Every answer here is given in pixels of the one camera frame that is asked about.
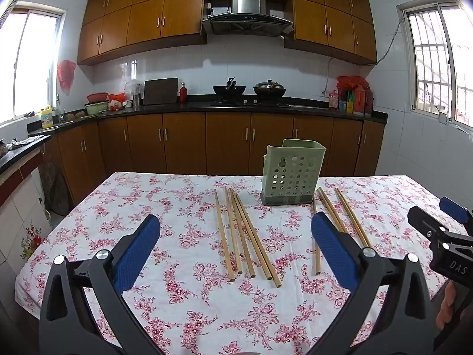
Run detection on window beside sink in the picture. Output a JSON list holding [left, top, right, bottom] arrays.
[[0, 5, 67, 126]]

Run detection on black kitchen countertop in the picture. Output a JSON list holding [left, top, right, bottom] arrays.
[[0, 96, 388, 174]]

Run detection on steel range hood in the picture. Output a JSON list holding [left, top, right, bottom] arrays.
[[201, 0, 294, 38]]

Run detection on red plastic bag on wall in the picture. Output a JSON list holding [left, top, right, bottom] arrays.
[[56, 60, 77, 97]]

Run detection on dark wooden cutting board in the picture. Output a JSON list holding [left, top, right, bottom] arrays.
[[143, 78, 179, 106]]

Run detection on red bag over condiments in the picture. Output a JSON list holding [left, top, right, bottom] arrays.
[[336, 76, 370, 89]]

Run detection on steel sink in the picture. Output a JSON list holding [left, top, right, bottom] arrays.
[[50, 118, 87, 128]]

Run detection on brown sack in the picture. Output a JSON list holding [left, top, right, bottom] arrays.
[[39, 161, 72, 217]]

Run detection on wooden base cabinets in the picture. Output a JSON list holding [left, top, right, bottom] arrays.
[[41, 112, 385, 208]]

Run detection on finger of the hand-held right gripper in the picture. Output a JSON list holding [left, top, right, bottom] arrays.
[[407, 205, 458, 247], [439, 197, 473, 235]]

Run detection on black wok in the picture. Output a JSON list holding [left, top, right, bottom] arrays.
[[212, 77, 247, 102]]

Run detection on lidded wok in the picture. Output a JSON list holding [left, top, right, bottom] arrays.
[[253, 79, 287, 97]]

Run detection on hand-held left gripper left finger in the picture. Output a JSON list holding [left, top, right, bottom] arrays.
[[39, 214, 167, 355]]

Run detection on green perforated utensil holder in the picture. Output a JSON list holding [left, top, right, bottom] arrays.
[[260, 138, 328, 206]]

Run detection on floral wall sticker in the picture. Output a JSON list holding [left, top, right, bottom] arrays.
[[20, 222, 43, 261]]

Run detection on floral pink tablecloth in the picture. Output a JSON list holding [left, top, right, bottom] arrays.
[[15, 171, 473, 355]]

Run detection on large red sauce bottle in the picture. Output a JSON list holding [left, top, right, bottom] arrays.
[[353, 85, 366, 116]]

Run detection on wooden wall cabinets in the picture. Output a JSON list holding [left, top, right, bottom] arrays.
[[77, 0, 378, 66]]

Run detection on green basin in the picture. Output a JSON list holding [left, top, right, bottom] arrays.
[[84, 101, 111, 115]]

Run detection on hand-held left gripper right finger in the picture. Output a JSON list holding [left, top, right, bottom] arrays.
[[307, 212, 435, 355]]

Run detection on wall power cable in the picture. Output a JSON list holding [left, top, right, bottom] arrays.
[[323, 18, 402, 95]]

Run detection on person's right hand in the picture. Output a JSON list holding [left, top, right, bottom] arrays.
[[435, 280, 459, 330]]

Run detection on grey rag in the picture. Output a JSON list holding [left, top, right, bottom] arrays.
[[11, 135, 44, 149]]

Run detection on barred window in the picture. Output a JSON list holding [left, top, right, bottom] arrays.
[[397, 2, 473, 132]]

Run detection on black gas stove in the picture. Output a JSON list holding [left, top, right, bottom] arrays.
[[210, 98, 291, 109]]

